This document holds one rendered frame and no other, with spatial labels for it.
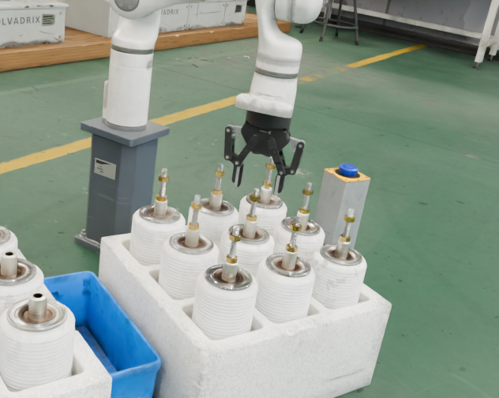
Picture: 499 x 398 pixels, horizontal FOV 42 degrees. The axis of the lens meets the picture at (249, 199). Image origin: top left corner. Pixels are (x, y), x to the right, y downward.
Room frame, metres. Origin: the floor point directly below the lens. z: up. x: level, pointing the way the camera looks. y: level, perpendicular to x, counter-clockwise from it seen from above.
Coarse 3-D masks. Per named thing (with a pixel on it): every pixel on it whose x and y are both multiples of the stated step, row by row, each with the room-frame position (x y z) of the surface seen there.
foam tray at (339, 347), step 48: (144, 288) 0.95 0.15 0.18; (144, 336) 0.93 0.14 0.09; (192, 336) 0.83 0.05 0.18; (240, 336) 0.85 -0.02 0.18; (288, 336) 0.88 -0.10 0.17; (336, 336) 0.95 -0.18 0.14; (192, 384) 0.81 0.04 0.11; (240, 384) 0.83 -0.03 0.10; (288, 384) 0.90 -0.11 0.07; (336, 384) 0.97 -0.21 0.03
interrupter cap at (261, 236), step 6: (240, 228) 1.08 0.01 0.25; (258, 228) 1.09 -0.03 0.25; (228, 234) 1.05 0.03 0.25; (258, 234) 1.07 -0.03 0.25; (264, 234) 1.07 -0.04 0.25; (240, 240) 1.03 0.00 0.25; (246, 240) 1.03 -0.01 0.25; (252, 240) 1.04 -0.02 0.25; (258, 240) 1.04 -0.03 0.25; (264, 240) 1.04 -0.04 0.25
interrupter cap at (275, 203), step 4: (248, 196) 1.23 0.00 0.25; (272, 196) 1.26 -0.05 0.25; (248, 200) 1.21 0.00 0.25; (272, 200) 1.24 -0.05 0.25; (276, 200) 1.24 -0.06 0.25; (280, 200) 1.24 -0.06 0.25; (260, 204) 1.20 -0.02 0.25; (264, 204) 1.21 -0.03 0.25; (268, 204) 1.22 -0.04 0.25; (272, 204) 1.22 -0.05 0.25; (276, 204) 1.22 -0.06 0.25; (280, 204) 1.22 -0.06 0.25; (264, 208) 1.19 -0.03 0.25; (268, 208) 1.19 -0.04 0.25; (272, 208) 1.19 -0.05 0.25; (276, 208) 1.20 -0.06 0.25
